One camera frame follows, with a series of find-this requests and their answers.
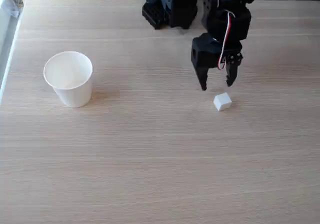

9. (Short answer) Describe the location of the white cube block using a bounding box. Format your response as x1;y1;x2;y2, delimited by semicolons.
213;91;233;113

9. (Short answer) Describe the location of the white paper cup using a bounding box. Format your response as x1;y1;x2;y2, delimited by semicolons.
43;50;94;108

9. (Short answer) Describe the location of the clear plastic bag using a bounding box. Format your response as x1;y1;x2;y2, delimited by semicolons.
0;0;25;20

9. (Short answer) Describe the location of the red and white cable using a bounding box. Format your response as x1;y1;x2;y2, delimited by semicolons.
216;9;236;71

